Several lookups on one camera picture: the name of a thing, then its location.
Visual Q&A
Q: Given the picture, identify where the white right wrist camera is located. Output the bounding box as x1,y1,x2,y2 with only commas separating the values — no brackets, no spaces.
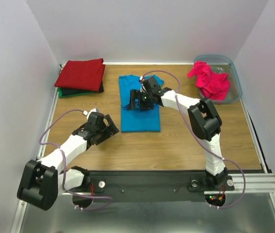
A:
139,76,147,93

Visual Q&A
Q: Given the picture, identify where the black folded t-shirt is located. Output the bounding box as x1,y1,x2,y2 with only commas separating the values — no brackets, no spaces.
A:
59,82,104,97

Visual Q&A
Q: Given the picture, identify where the pink crumpled t-shirt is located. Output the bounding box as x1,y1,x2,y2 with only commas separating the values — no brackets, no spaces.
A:
188,61,230,101

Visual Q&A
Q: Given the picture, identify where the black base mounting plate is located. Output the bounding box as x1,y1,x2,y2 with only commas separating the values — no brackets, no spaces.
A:
77,170,234,202

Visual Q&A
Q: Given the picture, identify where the blue t-shirt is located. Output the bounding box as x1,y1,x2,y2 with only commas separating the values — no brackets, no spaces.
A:
119,75,161,133

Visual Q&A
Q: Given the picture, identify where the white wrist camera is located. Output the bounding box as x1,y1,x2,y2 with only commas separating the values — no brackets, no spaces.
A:
83,108,100,118
139,76,147,93

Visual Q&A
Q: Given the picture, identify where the purple cable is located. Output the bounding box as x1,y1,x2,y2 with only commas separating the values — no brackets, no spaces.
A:
39,109,114,211
142,70,246,210

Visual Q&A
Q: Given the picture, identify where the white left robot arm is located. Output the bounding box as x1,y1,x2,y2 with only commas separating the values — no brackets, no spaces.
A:
17,108,119,211

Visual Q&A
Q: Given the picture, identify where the green folded t-shirt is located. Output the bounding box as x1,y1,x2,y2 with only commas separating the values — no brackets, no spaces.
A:
57,87,93,99

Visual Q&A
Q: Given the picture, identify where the red folded t-shirt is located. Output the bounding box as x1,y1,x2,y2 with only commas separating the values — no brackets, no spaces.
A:
54,58,105,92

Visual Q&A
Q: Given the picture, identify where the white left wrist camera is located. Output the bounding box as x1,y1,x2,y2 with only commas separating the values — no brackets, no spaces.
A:
83,108,100,118

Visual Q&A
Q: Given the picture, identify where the clear plastic bin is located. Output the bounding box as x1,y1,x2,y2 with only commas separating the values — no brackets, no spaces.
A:
194,54,242,105

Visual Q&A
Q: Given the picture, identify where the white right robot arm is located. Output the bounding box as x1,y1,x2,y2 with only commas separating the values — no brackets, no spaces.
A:
125,76,228,190

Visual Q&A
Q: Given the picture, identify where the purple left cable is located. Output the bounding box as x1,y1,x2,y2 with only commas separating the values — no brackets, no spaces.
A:
39,109,114,211

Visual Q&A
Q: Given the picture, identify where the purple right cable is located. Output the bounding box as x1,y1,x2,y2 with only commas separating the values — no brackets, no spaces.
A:
142,70,246,210

